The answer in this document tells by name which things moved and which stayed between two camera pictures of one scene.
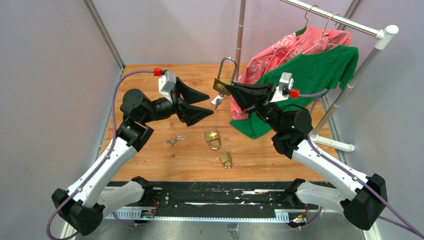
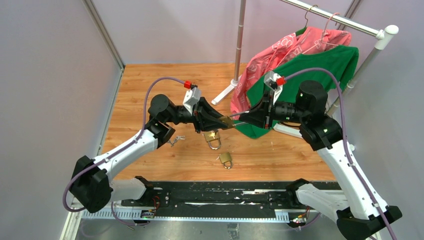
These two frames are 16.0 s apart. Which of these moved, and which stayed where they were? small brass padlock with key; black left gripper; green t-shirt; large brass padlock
Moved: small brass padlock with key; black left gripper
Stayed: green t-shirt; large brass padlock
